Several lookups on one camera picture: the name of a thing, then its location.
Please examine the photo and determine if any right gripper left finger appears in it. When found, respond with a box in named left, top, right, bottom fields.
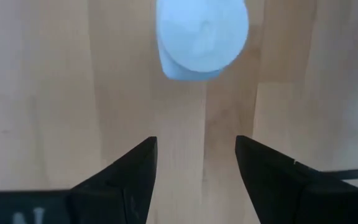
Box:
left=70, top=136, right=158, bottom=224

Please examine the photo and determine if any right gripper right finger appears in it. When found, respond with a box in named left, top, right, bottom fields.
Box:
left=234, top=135, right=357, bottom=224

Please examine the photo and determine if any white bottle blue label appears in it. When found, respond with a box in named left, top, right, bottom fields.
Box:
left=155, top=0, right=250, bottom=82

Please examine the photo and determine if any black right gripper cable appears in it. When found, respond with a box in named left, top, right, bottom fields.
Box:
left=320, top=167, right=358, bottom=182

